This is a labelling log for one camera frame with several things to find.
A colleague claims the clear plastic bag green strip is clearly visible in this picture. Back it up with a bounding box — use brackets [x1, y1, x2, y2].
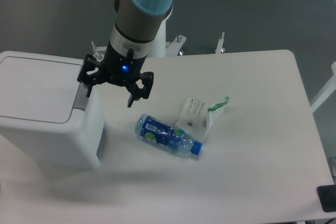
[175, 95, 230, 142]

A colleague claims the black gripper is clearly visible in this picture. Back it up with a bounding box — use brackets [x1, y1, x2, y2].
[77, 42, 154, 108]

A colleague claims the white metal base frame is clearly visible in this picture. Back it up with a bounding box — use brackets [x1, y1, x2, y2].
[91, 32, 226, 61]

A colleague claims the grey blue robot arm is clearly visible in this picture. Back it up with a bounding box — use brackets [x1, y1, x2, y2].
[77, 0, 173, 107]

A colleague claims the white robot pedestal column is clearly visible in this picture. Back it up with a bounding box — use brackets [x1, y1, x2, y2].
[148, 7, 173, 58]

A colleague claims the white plastic trash can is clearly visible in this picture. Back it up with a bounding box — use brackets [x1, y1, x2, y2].
[1, 51, 107, 169]

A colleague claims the blue plastic water bottle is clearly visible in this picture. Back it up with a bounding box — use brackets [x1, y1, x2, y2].
[134, 114, 203, 158]

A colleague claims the black device at table edge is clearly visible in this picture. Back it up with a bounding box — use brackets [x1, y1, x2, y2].
[317, 185, 335, 212]

